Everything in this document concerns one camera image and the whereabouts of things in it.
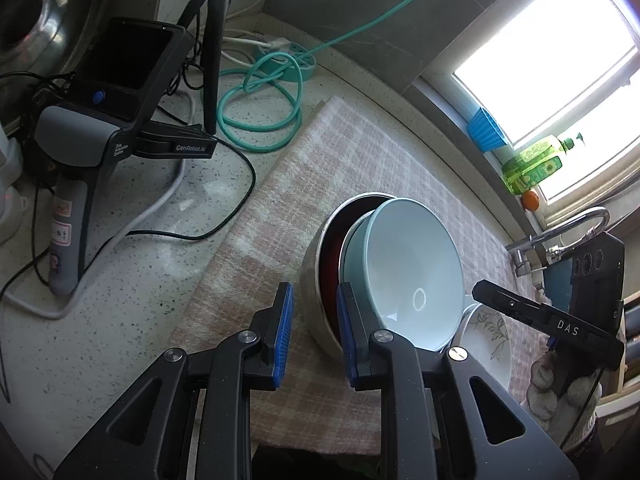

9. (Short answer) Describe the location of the white plate with grey leaves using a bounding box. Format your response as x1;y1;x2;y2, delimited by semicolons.
450;302;512;392

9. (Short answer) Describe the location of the window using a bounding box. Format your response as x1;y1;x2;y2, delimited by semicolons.
452;0;640;201

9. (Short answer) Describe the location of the person's right hand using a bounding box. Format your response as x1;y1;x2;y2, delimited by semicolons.
520;347;601;436

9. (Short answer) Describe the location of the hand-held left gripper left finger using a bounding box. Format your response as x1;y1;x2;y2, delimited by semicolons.
52;281;295;480

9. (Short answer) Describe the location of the green dish soap bottle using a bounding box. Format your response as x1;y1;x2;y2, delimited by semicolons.
501;132;585;196

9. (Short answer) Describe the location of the black cable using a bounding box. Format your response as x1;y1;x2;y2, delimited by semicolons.
0;125;257;306

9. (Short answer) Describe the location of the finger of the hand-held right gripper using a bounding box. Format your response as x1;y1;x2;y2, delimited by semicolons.
471;280;550;331

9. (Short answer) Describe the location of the spare grey gripper device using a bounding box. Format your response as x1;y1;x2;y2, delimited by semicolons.
32;17;216;297

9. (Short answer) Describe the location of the teal bowl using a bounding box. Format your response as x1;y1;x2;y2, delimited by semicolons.
340;198;466;352

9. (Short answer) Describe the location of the chrome faucet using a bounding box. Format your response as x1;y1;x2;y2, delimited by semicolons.
505;206;611;277

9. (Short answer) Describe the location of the large stainless steel bowl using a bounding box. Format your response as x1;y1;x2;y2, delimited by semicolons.
301;192;401;361

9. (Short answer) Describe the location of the teal cable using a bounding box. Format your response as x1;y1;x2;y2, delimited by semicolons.
217;0;466;153

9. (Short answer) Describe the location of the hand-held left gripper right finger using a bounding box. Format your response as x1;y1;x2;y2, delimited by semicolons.
336;282;581;480

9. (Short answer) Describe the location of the teal power strip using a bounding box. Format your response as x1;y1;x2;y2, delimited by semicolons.
252;40;317;82

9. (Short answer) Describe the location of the pink plaid cloth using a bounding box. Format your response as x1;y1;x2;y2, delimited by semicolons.
170;96;551;461

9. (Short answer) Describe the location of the stainless steel pot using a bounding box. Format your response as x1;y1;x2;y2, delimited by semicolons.
0;0;108;80

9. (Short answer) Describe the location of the blue fluted basket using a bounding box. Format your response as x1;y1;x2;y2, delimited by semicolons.
467;108;508;153

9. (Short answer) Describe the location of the black tripod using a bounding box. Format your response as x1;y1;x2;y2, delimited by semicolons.
177;0;246;136

